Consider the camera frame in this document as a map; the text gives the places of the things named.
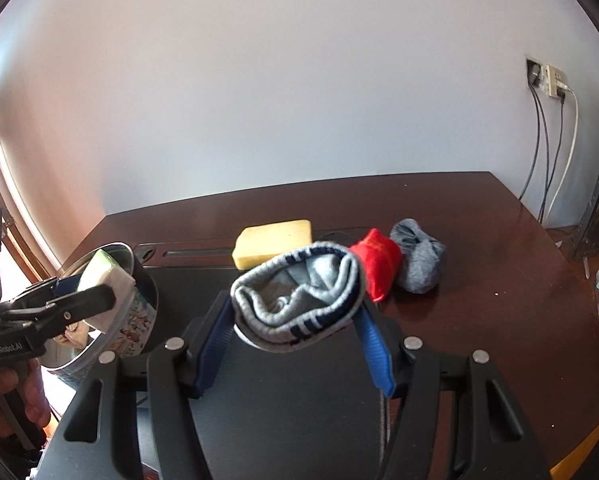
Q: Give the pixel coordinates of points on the white wall socket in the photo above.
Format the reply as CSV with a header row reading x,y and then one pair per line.
x,y
555,80

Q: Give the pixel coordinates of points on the green and white box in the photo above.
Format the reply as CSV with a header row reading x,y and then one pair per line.
x,y
107,272

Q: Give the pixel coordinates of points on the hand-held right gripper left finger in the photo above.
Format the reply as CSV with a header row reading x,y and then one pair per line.
x,y
214,350

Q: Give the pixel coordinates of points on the yellow sponge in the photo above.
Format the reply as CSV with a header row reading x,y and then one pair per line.
x,y
272,242

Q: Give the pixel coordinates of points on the grey striped sock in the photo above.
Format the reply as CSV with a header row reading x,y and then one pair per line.
x,y
299,305

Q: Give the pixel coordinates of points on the person's left hand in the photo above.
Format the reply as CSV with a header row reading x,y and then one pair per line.
x,y
34,395

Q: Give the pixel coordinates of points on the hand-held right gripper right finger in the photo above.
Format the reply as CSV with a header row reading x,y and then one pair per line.
x,y
375,355

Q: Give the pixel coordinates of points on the red rolled sock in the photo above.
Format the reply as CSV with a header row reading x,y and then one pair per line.
x,y
379,265

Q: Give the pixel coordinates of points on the black desk mat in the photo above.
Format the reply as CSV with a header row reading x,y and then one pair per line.
x,y
289,400

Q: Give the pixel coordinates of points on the dark grey rolled sock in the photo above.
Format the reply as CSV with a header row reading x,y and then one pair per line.
x,y
419,260

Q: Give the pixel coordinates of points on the wooden window frame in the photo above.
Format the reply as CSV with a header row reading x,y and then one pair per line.
x,y
24,240

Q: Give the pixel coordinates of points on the round printed metal tin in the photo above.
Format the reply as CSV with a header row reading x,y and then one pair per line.
x,y
139,320

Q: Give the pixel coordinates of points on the black wall socket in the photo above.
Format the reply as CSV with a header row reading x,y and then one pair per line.
x,y
534,71

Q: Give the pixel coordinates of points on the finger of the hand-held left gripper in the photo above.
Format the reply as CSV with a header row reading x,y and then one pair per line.
x,y
49,291
84,305

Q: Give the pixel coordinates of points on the white plug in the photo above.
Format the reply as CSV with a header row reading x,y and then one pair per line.
x,y
565,92

